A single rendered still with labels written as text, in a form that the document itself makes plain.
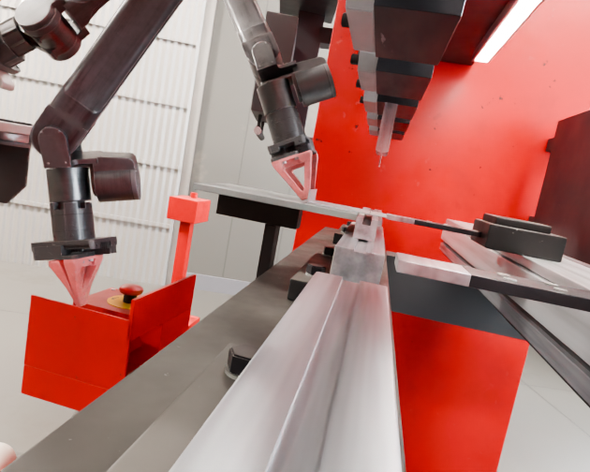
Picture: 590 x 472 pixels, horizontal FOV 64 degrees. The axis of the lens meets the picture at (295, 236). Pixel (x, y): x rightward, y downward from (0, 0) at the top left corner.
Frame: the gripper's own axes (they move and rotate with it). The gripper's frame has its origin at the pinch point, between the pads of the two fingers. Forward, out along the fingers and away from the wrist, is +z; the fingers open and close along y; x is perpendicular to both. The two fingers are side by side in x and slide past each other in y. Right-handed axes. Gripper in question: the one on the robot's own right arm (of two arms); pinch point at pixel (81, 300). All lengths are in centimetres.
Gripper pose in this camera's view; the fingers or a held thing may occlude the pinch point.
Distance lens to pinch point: 78.5
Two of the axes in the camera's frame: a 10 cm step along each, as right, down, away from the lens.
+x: 2.1, -0.8, 9.7
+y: 9.8, -0.5, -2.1
